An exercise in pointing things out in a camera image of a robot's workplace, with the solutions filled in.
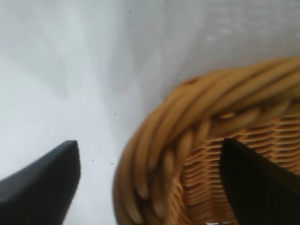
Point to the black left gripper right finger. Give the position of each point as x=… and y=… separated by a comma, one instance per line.
x=257, y=192

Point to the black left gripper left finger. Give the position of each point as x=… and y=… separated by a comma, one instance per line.
x=39, y=187

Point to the tan woven wicker basket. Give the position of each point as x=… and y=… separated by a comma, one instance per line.
x=187, y=112

